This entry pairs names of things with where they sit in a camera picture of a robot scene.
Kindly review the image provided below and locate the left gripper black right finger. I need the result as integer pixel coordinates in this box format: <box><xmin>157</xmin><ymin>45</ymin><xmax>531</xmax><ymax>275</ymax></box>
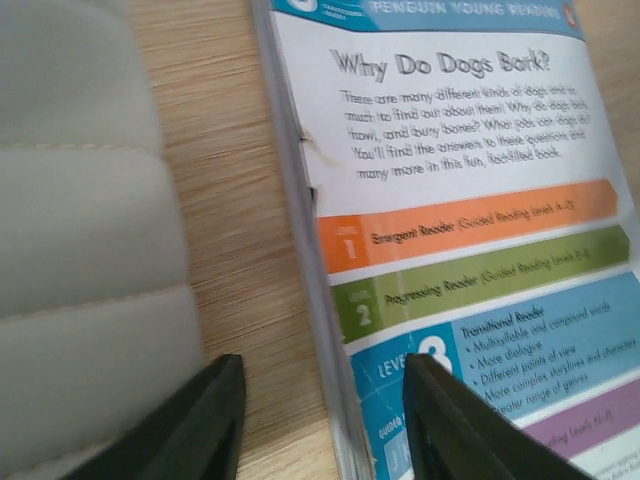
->
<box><xmin>403</xmin><ymin>354</ymin><xmax>589</xmax><ymax>480</ymax></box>

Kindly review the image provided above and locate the colourful booklet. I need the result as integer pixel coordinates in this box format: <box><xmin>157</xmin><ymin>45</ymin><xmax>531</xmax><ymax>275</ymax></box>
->
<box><xmin>252</xmin><ymin>1</ymin><xmax>639</xmax><ymax>479</ymax></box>

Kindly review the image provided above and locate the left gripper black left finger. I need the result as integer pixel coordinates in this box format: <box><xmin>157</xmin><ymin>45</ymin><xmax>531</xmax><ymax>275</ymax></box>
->
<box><xmin>65</xmin><ymin>354</ymin><xmax>246</xmax><ymax>480</ymax></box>

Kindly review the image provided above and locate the beige pencil case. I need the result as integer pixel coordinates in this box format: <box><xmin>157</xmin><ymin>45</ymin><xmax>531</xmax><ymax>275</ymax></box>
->
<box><xmin>1</xmin><ymin>1</ymin><xmax>203</xmax><ymax>479</ymax></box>

